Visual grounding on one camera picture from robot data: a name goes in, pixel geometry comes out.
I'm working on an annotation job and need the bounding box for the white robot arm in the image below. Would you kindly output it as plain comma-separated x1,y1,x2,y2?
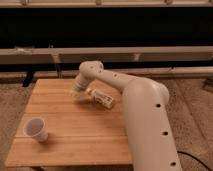
72,61,183,171

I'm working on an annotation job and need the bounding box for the clear plastic bottle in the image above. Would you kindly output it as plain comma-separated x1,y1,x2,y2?
86,88,115,109

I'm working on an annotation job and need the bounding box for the wooden board table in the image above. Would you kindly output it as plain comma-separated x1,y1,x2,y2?
5,79,131,167

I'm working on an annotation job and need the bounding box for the white paper cup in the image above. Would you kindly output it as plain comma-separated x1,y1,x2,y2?
23,118,48,142

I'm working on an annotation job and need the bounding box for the white metal rail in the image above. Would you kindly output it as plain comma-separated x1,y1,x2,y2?
0,46,213,64

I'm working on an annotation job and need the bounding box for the black cable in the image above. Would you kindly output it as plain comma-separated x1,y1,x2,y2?
177,151,213,171

